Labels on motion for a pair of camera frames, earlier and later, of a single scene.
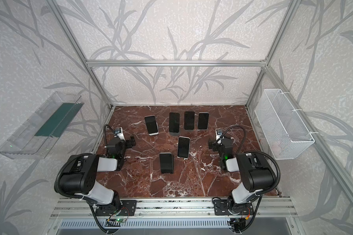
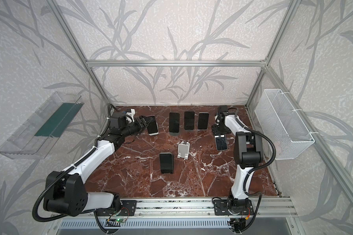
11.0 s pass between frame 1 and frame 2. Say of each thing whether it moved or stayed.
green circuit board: stayed
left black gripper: moved
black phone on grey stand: stayed
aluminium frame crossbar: stayed
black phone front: stayed
